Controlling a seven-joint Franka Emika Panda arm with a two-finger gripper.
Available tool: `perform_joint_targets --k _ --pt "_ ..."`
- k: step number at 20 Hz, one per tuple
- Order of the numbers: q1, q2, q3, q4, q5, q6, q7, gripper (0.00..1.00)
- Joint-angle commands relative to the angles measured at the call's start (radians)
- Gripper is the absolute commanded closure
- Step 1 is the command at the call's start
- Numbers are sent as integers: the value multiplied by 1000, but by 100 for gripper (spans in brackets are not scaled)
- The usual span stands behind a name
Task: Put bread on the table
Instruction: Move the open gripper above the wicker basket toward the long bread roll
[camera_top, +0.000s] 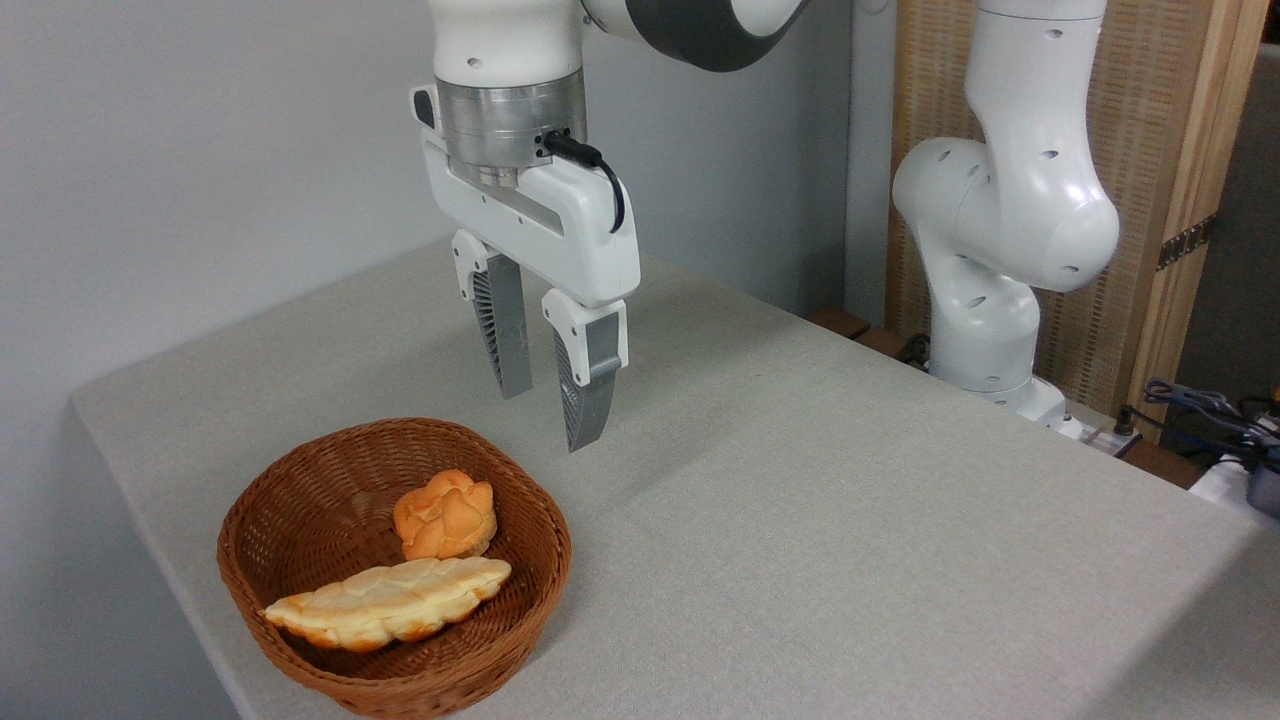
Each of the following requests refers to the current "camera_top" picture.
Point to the round bread roll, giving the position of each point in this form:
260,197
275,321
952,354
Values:
445,515

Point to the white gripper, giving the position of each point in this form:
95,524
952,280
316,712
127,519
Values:
580,230

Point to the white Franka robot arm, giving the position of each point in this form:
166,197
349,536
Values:
1010,200

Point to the long braided bread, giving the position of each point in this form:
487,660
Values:
390,600

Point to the metal screen hinge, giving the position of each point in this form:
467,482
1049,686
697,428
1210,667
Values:
1186,241

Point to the dark grey partition panel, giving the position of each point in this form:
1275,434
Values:
1240,250

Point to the brown wicker basket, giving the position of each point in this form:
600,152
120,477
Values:
300,500

